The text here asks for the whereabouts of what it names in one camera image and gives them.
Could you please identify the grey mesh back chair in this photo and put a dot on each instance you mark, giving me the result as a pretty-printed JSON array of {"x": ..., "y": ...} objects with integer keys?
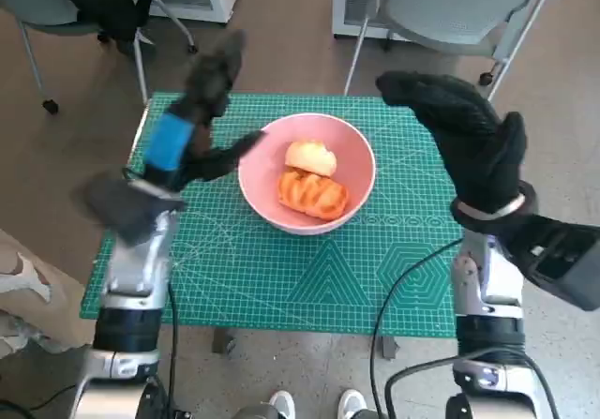
[{"x": 450, "y": 2}]

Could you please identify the green cutting mat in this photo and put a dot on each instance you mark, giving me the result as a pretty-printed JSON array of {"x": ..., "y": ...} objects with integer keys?
[{"x": 262, "y": 278}]

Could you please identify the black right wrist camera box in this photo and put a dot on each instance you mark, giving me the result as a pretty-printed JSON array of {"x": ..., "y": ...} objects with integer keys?
[{"x": 562, "y": 259}]

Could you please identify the grey table leg bracket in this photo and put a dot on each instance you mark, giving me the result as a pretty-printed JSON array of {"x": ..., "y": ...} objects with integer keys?
[
  {"x": 224, "y": 340},
  {"x": 390, "y": 347}
]

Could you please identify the round toy bread bun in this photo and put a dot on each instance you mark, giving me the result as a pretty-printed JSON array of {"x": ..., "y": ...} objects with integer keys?
[{"x": 309, "y": 156}]

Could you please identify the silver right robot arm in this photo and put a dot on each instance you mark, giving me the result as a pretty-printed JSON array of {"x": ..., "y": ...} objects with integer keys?
[{"x": 490, "y": 330}]

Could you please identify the long toy bread loaf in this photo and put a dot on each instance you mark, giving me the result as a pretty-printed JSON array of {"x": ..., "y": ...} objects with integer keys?
[{"x": 314, "y": 196}]

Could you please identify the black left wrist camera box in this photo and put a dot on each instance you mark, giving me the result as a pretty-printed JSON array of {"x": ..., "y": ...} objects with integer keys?
[{"x": 126, "y": 208}]

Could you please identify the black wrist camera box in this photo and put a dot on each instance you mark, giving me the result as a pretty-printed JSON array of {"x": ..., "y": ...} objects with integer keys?
[
  {"x": 562, "y": 259},
  {"x": 126, "y": 208}
]

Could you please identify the pink bowl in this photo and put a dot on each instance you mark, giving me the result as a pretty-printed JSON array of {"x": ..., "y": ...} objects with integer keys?
[{"x": 262, "y": 189}]

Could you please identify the black knitted gloved right hand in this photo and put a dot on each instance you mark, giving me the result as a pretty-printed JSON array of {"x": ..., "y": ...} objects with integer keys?
[{"x": 483, "y": 161}]

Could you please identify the grey blue seat chair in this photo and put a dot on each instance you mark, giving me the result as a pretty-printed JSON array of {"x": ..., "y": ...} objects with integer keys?
[{"x": 28, "y": 6}]

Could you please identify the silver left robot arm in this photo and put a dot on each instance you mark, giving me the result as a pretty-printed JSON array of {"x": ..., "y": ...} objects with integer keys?
[{"x": 136, "y": 269}]

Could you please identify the black left hand blue tape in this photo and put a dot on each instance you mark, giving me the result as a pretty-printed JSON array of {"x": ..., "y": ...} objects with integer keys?
[{"x": 169, "y": 142}]

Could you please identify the white shoe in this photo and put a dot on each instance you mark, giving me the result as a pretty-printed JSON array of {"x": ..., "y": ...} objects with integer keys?
[
  {"x": 283, "y": 405},
  {"x": 352, "y": 404}
]

